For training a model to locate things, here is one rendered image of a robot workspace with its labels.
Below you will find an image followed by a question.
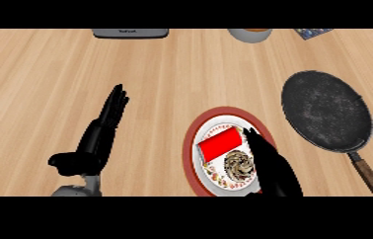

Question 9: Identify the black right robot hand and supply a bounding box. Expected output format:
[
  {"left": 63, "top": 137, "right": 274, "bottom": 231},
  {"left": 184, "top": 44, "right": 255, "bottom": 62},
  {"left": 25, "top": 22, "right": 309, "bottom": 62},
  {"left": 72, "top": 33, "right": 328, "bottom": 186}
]
[{"left": 241, "top": 126, "right": 305, "bottom": 198}]

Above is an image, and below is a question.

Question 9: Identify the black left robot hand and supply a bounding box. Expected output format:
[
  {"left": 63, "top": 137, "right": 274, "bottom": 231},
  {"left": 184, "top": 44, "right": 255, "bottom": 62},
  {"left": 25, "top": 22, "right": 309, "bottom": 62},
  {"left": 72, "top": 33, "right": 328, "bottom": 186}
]
[{"left": 47, "top": 83, "right": 131, "bottom": 177}]

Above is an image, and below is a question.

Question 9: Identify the red-rimmed white plate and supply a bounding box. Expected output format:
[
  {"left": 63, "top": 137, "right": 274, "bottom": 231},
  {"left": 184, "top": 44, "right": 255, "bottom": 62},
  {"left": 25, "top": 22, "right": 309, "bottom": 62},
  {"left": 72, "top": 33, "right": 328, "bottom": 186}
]
[{"left": 181, "top": 106, "right": 278, "bottom": 198}]

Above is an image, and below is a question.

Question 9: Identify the black frying pan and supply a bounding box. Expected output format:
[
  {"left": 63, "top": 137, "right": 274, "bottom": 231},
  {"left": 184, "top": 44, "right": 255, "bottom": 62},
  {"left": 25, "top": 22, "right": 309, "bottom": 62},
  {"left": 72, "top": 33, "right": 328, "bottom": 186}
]
[{"left": 280, "top": 70, "right": 373, "bottom": 194}]

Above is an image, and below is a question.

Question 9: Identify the grey toaster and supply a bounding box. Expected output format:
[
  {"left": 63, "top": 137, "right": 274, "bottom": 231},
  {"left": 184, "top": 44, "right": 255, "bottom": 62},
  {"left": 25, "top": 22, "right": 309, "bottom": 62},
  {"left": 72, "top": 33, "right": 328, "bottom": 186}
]
[{"left": 90, "top": 28, "right": 171, "bottom": 40}]

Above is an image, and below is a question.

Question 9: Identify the grey cup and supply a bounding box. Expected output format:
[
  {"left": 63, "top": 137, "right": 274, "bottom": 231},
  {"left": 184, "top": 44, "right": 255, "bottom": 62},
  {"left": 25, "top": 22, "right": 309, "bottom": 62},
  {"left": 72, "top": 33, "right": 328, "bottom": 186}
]
[{"left": 225, "top": 28, "right": 274, "bottom": 44}]

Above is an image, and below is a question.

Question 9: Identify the blue patterned tile corner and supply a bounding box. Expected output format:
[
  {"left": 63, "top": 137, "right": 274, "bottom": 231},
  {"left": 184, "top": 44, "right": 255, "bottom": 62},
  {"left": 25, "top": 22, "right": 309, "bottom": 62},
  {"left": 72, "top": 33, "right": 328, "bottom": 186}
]
[{"left": 293, "top": 28, "right": 334, "bottom": 41}]

